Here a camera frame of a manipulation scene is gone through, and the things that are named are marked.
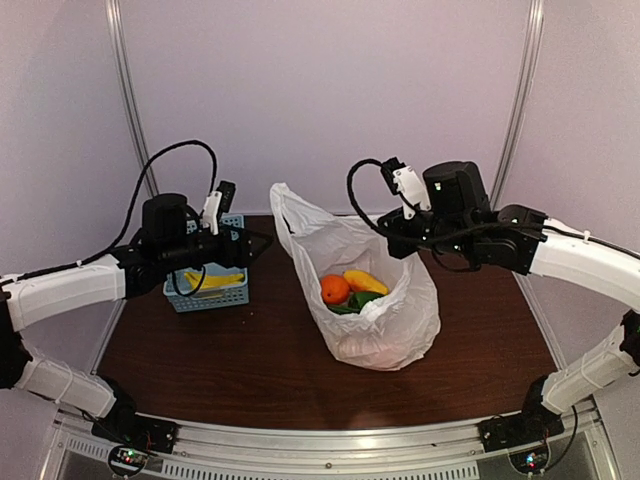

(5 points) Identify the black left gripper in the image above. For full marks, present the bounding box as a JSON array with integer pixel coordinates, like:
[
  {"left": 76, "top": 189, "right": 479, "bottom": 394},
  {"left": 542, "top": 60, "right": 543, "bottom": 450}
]
[{"left": 160, "top": 221, "right": 273, "bottom": 271}]

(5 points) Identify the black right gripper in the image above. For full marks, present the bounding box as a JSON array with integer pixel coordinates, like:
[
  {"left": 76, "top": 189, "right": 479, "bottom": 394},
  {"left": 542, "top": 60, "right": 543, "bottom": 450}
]
[{"left": 379, "top": 206, "right": 477, "bottom": 259}]

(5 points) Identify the yellow banana bunch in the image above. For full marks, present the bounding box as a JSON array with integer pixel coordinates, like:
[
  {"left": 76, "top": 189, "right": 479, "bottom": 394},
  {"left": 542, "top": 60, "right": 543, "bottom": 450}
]
[{"left": 184, "top": 271, "right": 245, "bottom": 290}]

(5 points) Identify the orange fruit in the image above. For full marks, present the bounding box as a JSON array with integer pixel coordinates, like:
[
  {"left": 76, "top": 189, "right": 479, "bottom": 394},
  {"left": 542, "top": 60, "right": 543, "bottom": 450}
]
[{"left": 320, "top": 275, "right": 351, "bottom": 305}]

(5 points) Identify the white plastic bag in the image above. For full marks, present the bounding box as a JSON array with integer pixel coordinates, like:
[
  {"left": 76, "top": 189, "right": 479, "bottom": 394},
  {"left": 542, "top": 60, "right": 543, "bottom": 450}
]
[{"left": 270, "top": 183, "right": 441, "bottom": 371}]

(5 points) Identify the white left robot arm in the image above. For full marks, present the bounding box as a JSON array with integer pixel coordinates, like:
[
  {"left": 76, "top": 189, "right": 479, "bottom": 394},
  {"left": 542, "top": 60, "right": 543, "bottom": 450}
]
[{"left": 1, "top": 191, "right": 273, "bottom": 444}]

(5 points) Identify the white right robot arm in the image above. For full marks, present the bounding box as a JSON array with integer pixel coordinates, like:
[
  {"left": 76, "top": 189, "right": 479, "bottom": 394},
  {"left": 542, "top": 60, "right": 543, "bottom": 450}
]
[{"left": 377, "top": 158, "right": 639, "bottom": 442}]

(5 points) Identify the green fruit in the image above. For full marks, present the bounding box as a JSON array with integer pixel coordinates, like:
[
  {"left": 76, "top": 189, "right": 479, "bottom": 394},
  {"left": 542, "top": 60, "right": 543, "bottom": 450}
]
[{"left": 328, "top": 292, "right": 383, "bottom": 315}]

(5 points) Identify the light blue plastic basket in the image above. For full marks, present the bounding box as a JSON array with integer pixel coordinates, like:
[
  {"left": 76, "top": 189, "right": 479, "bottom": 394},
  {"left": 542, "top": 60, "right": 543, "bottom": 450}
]
[{"left": 163, "top": 213, "right": 251, "bottom": 314}]

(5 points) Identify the left circuit board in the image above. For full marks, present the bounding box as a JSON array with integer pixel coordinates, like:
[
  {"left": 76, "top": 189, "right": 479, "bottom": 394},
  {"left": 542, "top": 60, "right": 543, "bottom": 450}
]
[{"left": 107, "top": 445, "right": 149, "bottom": 478}]

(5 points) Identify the circuit board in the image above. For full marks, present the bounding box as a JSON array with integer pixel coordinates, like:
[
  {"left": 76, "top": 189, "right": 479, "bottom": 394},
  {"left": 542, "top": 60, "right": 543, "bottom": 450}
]
[
  {"left": 107, "top": 445, "right": 149, "bottom": 478},
  {"left": 509, "top": 446, "right": 550, "bottom": 475}
]

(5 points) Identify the right circuit board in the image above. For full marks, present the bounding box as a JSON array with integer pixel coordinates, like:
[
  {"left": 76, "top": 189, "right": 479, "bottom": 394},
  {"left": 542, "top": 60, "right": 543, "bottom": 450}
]
[{"left": 509, "top": 446, "right": 550, "bottom": 475}]

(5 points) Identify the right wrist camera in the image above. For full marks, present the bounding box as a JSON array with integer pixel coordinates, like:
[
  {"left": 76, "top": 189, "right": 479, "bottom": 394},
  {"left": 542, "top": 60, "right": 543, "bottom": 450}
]
[{"left": 381, "top": 157, "right": 431, "bottom": 220}]

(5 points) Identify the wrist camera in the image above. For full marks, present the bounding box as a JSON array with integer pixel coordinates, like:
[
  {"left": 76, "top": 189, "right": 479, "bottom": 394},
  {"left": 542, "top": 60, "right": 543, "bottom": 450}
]
[
  {"left": 381, "top": 157, "right": 431, "bottom": 220},
  {"left": 200, "top": 180, "right": 236, "bottom": 235}
]

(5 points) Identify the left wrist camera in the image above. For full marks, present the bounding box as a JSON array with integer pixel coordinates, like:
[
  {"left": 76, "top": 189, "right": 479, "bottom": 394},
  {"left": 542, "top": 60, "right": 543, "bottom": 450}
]
[{"left": 200, "top": 180, "right": 236, "bottom": 235}]

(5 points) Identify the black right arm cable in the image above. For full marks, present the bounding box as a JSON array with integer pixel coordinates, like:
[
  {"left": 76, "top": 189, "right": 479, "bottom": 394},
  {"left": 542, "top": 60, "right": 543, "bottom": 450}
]
[{"left": 346, "top": 158, "right": 516, "bottom": 246}]

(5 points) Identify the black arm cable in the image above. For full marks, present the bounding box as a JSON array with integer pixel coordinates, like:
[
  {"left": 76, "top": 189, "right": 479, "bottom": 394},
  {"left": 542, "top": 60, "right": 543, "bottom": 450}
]
[
  {"left": 346, "top": 158, "right": 516, "bottom": 246},
  {"left": 0, "top": 140, "right": 220, "bottom": 286}
]

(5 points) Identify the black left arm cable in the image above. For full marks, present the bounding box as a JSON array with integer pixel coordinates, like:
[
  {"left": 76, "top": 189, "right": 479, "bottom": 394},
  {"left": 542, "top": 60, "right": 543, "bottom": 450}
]
[{"left": 0, "top": 140, "right": 220, "bottom": 286}]

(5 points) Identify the right aluminium corner post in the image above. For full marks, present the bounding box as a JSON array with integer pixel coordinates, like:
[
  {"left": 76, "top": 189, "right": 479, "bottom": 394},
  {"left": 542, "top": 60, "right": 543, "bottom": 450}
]
[{"left": 490, "top": 0, "right": 545, "bottom": 208}]

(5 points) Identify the aluminium corner post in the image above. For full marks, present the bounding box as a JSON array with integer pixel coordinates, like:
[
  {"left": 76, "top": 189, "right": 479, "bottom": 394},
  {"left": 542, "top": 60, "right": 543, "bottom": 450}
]
[
  {"left": 105, "top": 0, "right": 150, "bottom": 170},
  {"left": 490, "top": 0, "right": 545, "bottom": 208}
]

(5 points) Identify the aluminium front rail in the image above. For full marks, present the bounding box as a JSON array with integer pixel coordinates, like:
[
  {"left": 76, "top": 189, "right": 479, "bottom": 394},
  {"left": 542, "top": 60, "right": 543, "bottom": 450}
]
[{"left": 49, "top": 404, "right": 616, "bottom": 480}]

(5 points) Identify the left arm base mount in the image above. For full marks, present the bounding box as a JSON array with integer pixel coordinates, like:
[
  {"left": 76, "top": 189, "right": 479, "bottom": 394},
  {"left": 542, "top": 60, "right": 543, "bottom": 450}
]
[{"left": 84, "top": 378, "right": 178, "bottom": 454}]

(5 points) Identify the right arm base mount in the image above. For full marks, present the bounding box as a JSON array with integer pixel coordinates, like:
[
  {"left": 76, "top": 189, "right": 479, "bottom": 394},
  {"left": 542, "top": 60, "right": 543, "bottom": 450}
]
[{"left": 477, "top": 376, "right": 564, "bottom": 452}]

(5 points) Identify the left aluminium corner post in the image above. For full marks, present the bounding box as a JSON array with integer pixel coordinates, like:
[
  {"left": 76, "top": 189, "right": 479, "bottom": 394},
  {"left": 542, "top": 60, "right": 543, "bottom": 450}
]
[{"left": 105, "top": 0, "right": 150, "bottom": 170}]

